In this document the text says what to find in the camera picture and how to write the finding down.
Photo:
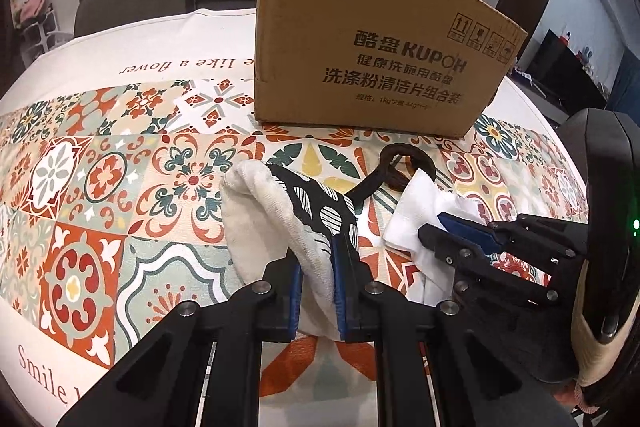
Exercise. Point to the floral tile printed tablecloth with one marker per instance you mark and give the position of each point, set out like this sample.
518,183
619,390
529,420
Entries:
100,207

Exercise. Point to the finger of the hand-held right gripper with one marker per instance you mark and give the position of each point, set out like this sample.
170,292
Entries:
450,247
470,232

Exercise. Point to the black television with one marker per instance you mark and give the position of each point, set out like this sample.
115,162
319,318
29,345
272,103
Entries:
560,72

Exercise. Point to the cream black patterned mitt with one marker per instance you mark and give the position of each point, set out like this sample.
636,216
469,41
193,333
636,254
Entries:
260,217

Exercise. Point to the white cloth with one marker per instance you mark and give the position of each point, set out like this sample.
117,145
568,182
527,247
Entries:
415,207

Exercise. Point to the blue curtain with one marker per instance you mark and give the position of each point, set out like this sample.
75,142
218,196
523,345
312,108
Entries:
625,87

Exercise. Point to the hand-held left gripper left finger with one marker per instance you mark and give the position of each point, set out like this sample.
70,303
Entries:
295,302

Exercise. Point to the grey dining chair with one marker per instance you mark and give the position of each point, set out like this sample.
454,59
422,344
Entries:
130,7

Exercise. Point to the person's right forearm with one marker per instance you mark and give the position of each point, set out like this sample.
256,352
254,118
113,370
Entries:
592,357

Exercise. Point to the brown cardboard box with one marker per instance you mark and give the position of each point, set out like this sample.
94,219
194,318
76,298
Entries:
375,32

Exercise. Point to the white shoe rack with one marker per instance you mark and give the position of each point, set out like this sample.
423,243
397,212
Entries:
37,27

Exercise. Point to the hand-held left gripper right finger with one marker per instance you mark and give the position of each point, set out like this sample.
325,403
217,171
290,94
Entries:
341,292

